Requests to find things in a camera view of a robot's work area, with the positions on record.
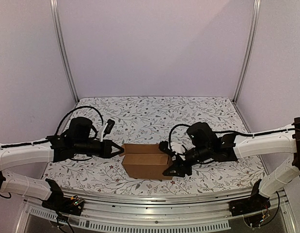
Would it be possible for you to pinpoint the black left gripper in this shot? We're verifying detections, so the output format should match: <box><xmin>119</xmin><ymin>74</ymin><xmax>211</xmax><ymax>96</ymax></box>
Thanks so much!
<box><xmin>74</xmin><ymin>139</ymin><xmax>125</xmax><ymax>159</ymax></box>

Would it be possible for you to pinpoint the brown cardboard box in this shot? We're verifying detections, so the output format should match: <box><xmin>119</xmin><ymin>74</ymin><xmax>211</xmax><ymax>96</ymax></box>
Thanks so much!
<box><xmin>120</xmin><ymin>144</ymin><xmax>172</xmax><ymax>180</ymax></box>

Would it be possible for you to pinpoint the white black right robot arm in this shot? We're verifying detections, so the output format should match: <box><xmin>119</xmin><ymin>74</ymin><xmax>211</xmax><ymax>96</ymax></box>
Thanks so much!
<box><xmin>158</xmin><ymin>117</ymin><xmax>300</xmax><ymax>212</ymax></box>

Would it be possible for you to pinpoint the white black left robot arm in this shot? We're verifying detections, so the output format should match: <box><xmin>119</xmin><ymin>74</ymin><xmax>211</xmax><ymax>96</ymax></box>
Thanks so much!
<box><xmin>0</xmin><ymin>117</ymin><xmax>124</xmax><ymax>211</ymax></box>

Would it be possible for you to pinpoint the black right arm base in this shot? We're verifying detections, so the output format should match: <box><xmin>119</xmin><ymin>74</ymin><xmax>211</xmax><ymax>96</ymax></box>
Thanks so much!
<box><xmin>228</xmin><ymin>196</ymin><xmax>270</xmax><ymax>216</ymax></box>

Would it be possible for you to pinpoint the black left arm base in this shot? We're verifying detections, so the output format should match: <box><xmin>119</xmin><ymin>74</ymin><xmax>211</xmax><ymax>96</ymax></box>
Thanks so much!
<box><xmin>42</xmin><ymin>194</ymin><xmax>85</xmax><ymax>216</ymax></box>

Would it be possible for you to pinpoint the floral patterned table mat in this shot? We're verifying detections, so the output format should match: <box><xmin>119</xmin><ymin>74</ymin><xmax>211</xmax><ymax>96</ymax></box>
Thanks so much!
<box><xmin>43</xmin><ymin>97</ymin><xmax>266</xmax><ymax>196</ymax></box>

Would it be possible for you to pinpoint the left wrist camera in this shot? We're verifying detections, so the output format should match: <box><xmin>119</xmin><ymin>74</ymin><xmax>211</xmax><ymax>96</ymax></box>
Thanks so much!
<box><xmin>98</xmin><ymin>119</ymin><xmax>115</xmax><ymax>142</ymax></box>

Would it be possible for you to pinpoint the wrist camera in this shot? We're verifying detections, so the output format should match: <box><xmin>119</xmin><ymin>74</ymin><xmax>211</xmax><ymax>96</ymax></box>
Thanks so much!
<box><xmin>98</xmin><ymin>119</ymin><xmax>115</xmax><ymax>142</ymax></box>
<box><xmin>158</xmin><ymin>141</ymin><xmax>186</xmax><ymax>157</ymax></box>

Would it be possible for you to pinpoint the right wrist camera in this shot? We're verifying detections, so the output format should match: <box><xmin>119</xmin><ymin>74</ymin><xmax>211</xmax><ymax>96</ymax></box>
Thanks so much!
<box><xmin>158</xmin><ymin>141</ymin><xmax>186</xmax><ymax>157</ymax></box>

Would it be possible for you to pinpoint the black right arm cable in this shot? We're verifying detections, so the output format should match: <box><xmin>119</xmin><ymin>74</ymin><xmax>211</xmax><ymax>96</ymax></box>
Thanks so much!
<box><xmin>168</xmin><ymin>123</ymin><xmax>296</xmax><ymax>144</ymax></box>

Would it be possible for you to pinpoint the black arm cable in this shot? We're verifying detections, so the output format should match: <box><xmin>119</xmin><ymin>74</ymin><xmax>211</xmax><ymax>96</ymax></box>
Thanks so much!
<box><xmin>55</xmin><ymin>105</ymin><xmax>105</xmax><ymax>136</ymax></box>
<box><xmin>168</xmin><ymin>123</ymin><xmax>296</xmax><ymax>144</ymax></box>

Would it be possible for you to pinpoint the aluminium front rail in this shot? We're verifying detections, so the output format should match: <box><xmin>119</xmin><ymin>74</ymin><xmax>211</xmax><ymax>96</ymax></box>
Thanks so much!
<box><xmin>15</xmin><ymin>188</ymin><xmax>299</xmax><ymax>233</ymax></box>

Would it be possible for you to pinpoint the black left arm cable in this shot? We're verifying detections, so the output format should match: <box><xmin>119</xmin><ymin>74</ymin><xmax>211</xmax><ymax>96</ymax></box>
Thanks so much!
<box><xmin>55</xmin><ymin>105</ymin><xmax>105</xmax><ymax>136</ymax></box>

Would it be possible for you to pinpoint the left aluminium frame post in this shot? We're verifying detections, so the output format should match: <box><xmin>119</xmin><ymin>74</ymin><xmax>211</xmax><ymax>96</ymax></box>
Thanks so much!
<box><xmin>49</xmin><ymin>0</ymin><xmax>79</xmax><ymax>103</ymax></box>

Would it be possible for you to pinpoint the aluminium frame post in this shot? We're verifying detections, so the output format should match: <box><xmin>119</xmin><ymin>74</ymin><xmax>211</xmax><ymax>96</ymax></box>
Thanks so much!
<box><xmin>49</xmin><ymin>0</ymin><xmax>79</xmax><ymax>103</ymax></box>
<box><xmin>232</xmin><ymin>0</ymin><xmax>261</xmax><ymax>105</ymax></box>

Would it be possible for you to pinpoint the right aluminium frame post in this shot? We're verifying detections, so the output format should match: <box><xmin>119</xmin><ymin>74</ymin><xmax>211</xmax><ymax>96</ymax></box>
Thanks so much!
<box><xmin>232</xmin><ymin>0</ymin><xmax>261</xmax><ymax>105</ymax></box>

